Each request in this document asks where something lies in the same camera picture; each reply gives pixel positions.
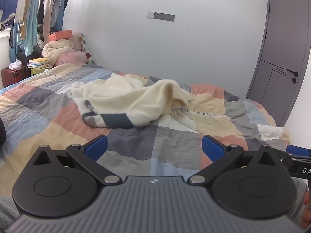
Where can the stack of books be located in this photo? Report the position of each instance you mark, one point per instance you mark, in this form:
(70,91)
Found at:
(40,62)

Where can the white cloth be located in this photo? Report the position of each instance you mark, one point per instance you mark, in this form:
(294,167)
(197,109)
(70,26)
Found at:
(269,131)

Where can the cream sweater with blue stripes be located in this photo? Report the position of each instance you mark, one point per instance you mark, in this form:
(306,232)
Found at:
(121,102)

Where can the row of hanging clothes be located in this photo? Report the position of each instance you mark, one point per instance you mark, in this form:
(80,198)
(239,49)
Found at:
(31,17)

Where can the pink plush pillow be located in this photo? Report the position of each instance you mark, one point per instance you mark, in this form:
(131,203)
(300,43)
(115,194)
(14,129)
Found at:
(70,58)

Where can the person's grey clothing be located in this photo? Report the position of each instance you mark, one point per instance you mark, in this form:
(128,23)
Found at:
(298,194)
(7,211)

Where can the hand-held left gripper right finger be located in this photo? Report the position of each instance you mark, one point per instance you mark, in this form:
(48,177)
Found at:
(212,150)

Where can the plaid patchwork quilt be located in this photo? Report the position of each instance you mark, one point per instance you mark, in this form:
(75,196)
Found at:
(158,140)

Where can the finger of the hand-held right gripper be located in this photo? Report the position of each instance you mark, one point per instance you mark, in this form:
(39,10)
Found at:
(297,149)

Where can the floral patterned pillow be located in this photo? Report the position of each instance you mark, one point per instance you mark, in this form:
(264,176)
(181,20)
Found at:
(87,49)

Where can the black bag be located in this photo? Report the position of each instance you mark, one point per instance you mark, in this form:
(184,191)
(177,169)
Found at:
(25,55)

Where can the person's right hand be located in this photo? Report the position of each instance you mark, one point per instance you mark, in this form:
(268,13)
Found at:
(307,208)

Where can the white plastic bag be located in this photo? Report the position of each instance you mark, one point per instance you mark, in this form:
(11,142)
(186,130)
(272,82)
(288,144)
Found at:
(15,64)

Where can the white wall switch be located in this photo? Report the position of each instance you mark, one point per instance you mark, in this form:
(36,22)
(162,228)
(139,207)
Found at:
(150,14)

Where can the orange box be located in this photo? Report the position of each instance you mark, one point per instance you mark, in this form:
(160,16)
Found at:
(60,35)

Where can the red suitcase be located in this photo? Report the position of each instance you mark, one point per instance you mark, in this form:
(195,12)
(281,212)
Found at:
(14,76)

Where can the yellow stool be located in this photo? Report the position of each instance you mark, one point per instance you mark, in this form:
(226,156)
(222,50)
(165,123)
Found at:
(38,71)

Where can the rolled cream blanket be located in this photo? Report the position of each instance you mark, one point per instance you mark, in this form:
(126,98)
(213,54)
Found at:
(55,49)

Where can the dark object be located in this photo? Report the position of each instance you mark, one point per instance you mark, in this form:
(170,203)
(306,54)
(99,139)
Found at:
(2,131)

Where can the grey door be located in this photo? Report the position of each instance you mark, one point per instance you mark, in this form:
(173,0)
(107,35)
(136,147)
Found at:
(279,41)

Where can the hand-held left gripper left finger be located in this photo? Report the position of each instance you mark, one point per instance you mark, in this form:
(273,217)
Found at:
(98,148)

